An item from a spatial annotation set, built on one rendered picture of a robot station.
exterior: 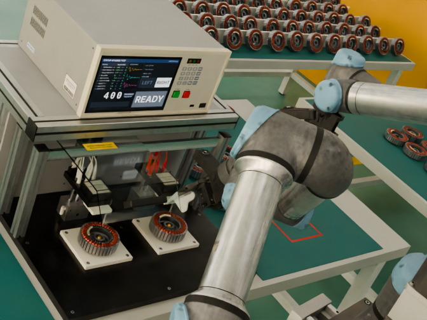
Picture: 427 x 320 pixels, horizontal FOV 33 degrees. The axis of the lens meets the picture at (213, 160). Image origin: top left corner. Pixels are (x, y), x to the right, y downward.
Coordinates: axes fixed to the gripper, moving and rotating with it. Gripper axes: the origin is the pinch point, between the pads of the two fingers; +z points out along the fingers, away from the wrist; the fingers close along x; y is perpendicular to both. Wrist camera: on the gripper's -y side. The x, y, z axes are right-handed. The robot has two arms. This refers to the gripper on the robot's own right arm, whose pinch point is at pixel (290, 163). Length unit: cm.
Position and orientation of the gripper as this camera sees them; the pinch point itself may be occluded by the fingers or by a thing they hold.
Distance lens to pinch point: 199.9
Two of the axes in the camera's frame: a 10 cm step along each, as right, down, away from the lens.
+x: 6.5, -1.6, 7.4
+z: -3.4, 8.1, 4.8
